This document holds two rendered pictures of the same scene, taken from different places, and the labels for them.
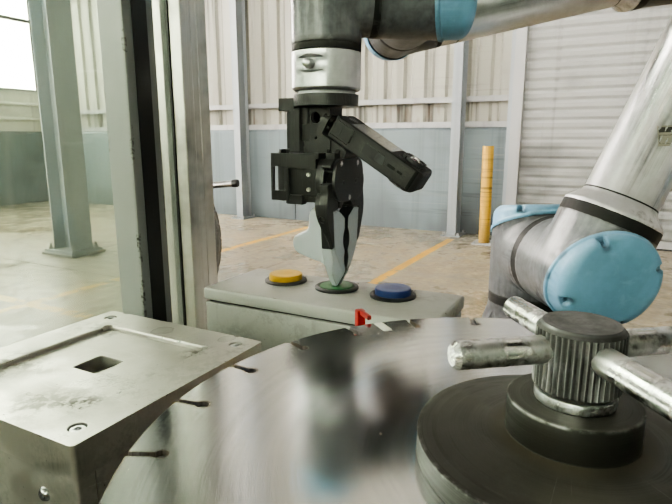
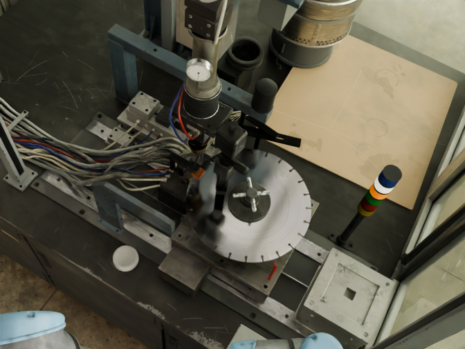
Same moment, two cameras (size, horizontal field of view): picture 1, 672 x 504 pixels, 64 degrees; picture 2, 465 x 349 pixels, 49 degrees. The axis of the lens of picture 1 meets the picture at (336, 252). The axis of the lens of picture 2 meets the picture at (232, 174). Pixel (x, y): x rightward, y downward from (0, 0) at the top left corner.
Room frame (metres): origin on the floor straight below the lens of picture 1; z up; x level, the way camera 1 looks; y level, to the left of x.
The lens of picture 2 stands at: (0.79, -0.23, 2.14)
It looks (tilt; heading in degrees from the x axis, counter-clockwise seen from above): 60 degrees down; 172
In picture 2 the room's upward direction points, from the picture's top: 12 degrees clockwise
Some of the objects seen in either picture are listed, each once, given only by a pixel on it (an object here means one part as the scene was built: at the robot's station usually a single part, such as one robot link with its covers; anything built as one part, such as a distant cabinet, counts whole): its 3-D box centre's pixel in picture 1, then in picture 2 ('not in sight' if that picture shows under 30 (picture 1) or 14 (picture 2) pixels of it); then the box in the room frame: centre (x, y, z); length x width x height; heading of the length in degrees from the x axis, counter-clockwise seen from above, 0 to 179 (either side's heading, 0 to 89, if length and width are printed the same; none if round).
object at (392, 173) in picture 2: not in sight; (389, 176); (0.18, 0.22, 1.14); 0.05 x 0.04 x 0.03; 152
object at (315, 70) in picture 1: (324, 75); not in sight; (0.61, 0.01, 1.13); 0.08 x 0.08 x 0.05
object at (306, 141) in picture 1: (320, 151); not in sight; (0.62, 0.02, 1.05); 0.09 x 0.08 x 0.12; 62
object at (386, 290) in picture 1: (392, 295); not in sight; (0.58, -0.06, 0.90); 0.04 x 0.04 x 0.02
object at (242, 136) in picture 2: not in sight; (228, 149); (0.17, -0.16, 1.17); 0.06 x 0.05 x 0.20; 53
